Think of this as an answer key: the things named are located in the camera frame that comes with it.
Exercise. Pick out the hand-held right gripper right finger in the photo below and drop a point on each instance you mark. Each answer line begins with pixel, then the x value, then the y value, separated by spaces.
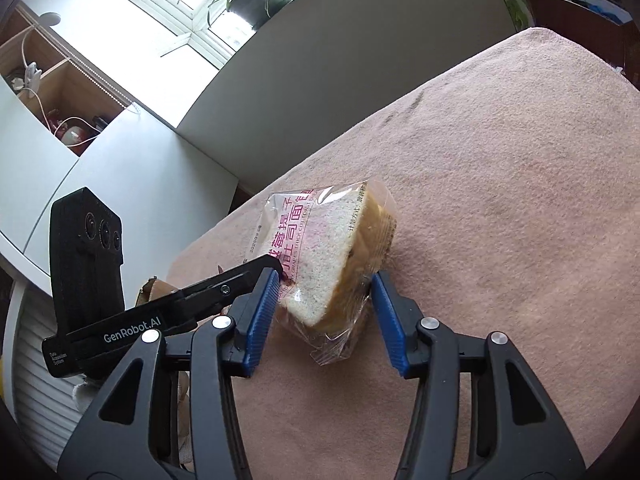
pixel 387 320

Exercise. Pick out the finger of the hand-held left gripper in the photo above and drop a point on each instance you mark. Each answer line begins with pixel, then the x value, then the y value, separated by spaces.
pixel 220 287

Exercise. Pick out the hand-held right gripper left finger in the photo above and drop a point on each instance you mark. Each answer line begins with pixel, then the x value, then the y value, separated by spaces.
pixel 260 320

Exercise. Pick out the clear packet of sliced bread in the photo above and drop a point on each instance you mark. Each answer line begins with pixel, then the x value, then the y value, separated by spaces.
pixel 325 245

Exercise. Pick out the person's left hand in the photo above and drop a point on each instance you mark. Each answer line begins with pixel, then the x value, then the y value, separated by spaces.
pixel 182 395

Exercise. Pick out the white cabinet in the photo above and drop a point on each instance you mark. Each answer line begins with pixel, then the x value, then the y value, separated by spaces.
pixel 125 185

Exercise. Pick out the white slatted cabinet door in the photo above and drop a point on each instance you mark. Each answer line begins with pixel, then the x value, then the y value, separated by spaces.
pixel 35 385

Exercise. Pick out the red kettle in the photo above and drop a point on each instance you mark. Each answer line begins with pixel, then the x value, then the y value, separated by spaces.
pixel 70 135

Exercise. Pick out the brown wooden shelf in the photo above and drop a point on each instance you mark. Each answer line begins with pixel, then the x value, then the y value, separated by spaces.
pixel 65 85

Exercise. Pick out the white plug adapter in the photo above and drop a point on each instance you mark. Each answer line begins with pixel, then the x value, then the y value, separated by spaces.
pixel 32 72

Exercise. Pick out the dark brown wooden box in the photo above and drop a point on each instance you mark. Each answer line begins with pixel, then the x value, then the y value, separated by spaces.
pixel 575 25

